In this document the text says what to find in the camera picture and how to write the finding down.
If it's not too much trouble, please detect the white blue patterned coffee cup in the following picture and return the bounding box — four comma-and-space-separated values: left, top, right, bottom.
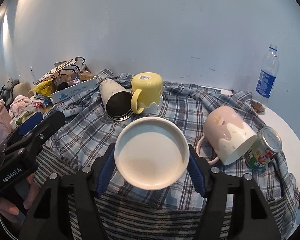
114, 116, 190, 191

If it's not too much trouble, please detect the left hand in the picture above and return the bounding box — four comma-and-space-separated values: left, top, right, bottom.
0, 173, 39, 220

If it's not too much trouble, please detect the yellow snack bag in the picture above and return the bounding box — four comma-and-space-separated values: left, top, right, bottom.
30, 79, 56, 97

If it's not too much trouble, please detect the beige sofa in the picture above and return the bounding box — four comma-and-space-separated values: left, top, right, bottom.
12, 82, 34, 99

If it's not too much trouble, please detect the pink clothing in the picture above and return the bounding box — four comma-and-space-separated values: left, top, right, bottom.
0, 95, 32, 144

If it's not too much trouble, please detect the white cardboard box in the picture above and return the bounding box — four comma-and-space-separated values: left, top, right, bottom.
51, 76, 97, 103

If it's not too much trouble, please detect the black white patterned bag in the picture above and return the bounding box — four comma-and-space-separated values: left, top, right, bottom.
33, 56, 85, 85

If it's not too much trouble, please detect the beige steel tumbler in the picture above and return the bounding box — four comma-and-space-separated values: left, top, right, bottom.
99, 79, 133, 121

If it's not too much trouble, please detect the pink cream mug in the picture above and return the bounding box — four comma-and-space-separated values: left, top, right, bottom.
196, 106, 257, 166

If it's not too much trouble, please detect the green tin can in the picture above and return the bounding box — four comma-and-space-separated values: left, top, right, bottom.
244, 126, 282, 170

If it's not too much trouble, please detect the blue plaid cloth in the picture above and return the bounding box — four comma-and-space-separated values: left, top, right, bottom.
41, 81, 299, 239

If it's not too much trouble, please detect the yellow mug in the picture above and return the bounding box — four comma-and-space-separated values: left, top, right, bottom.
130, 72, 163, 114

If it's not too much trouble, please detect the brown nut shell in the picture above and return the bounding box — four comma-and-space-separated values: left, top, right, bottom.
251, 100, 266, 114

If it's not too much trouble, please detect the plastic water bottle blue label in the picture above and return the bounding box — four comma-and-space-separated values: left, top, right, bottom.
253, 44, 280, 108

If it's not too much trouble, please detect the white wall socket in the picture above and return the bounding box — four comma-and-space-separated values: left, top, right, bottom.
30, 67, 37, 83

